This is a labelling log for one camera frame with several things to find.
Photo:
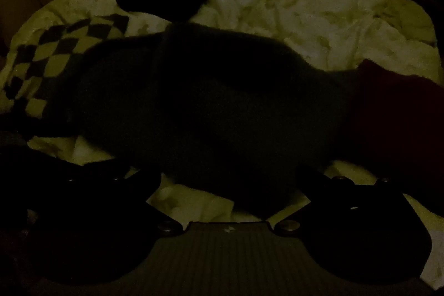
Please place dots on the white floral duvet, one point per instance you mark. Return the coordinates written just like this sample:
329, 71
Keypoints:
312, 22

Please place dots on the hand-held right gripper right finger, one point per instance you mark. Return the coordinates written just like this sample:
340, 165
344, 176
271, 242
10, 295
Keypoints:
307, 178

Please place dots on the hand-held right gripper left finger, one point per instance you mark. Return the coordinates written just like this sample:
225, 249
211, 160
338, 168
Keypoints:
140, 183

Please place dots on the checkered cloth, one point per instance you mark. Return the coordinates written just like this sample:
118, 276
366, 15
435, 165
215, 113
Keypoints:
52, 49

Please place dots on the large dark garment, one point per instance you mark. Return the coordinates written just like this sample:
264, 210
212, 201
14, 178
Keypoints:
208, 101

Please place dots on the pale green cloth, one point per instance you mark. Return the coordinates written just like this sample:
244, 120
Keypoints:
406, 17

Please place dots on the dark red garment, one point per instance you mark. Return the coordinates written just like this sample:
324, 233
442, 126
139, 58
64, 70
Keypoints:
392, 115

